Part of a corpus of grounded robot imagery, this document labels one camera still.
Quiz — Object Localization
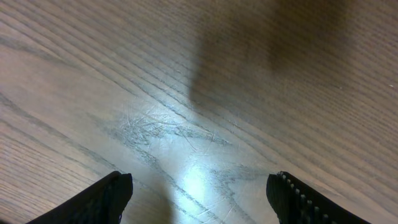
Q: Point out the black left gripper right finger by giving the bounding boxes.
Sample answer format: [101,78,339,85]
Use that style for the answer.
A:
[266,171,369,224]

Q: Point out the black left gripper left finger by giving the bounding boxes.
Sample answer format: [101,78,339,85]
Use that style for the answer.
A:
[29,171,133,224]

